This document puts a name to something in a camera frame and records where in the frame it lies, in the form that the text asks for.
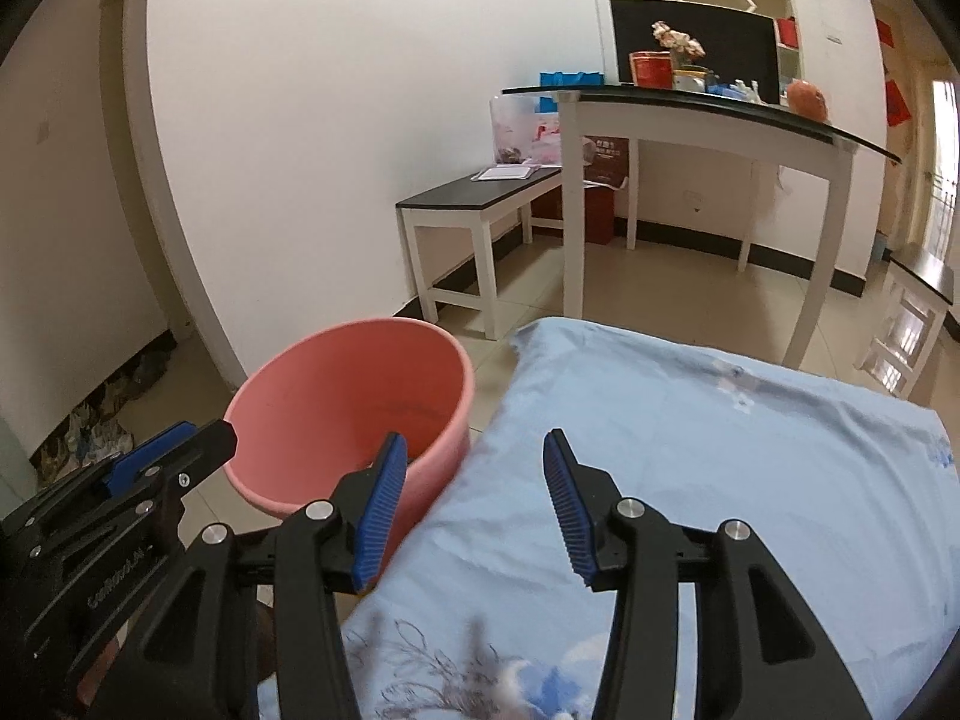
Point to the pink plastic bag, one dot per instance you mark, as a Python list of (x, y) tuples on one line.
[(525, 131)]

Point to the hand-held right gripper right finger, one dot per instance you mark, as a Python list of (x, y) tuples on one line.
[(566, 502)]

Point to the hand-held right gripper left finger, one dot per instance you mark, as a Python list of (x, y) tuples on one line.
[(382, 510)]

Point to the white dark-top bench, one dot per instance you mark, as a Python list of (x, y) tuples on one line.
[(465, 195)]

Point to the red container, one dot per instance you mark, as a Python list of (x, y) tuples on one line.
[(650, 69)]

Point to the red diamond paper decoration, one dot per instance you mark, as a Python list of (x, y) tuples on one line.
[(898, 101)]

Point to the white door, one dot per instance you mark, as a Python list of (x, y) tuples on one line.
[(941, 165)]

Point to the pile of shoes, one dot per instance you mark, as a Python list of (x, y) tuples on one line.
[(97, 420)]

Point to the black board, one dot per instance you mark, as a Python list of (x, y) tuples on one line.
[(720, 30)]

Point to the blue packet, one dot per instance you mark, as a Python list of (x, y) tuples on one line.
[(570, 79)]

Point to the dried flower bouquet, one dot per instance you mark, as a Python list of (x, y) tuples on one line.
[(679, 41)]

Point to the red paper banner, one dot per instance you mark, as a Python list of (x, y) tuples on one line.
[(886, 34)]

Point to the light blue floral cloth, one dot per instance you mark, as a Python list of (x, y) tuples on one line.
[(712, 465)]

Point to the white tin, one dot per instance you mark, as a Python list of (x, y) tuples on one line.
[(690, 81)]

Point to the white glass-top table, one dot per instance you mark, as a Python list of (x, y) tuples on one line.
[(675, 124)]

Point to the wall socket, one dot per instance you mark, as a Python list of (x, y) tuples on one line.
[(697, 200)]

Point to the white paper sheet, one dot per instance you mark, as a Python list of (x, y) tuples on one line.
[(504, 172)]

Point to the small red box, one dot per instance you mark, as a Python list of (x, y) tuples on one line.
[(787, 33)]

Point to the pink plastic bucket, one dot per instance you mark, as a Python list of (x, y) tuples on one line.
[(337, 390)]

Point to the dark red carton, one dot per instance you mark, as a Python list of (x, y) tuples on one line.
[(604, 195)]

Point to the white dark-top stool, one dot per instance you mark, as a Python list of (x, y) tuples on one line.
[(926, 270)]

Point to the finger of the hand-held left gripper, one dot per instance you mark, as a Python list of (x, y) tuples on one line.
[(146, 457), (202, 450)]

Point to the pomegranate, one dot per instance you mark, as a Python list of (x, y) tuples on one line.
[(806, 99)]

